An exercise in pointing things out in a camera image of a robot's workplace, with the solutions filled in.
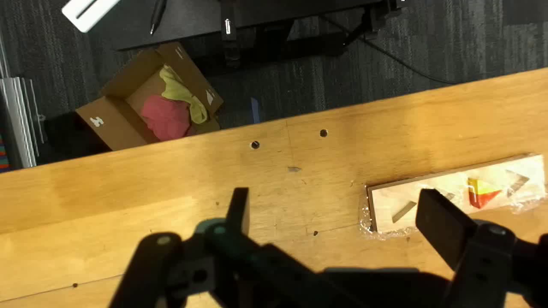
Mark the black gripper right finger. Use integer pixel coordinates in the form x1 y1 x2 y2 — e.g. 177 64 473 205
415 186 548 308

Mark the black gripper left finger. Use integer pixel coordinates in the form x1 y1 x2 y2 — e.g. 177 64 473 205
109 186 367 308

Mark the wooden shape puzzle board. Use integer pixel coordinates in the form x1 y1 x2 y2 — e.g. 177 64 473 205
365 152 548 235

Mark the red cloth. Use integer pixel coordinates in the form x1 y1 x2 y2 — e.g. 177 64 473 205
139 93 194 141

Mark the open cardboard box with cloths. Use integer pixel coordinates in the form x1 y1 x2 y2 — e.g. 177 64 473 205
74 40 225 152

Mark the yellow cloth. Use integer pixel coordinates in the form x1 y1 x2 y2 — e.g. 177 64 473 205
158 63 211 126

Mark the grey metal panel stack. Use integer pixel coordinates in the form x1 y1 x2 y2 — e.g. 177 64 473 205
0 75 45 170

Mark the black stand base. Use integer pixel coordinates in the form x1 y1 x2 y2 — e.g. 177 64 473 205
117 0 410 75

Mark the white flat device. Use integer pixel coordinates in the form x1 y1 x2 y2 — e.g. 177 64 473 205
61 0 122 34

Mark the black floor cable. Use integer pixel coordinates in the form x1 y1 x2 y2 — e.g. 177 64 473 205
319 15 453 87

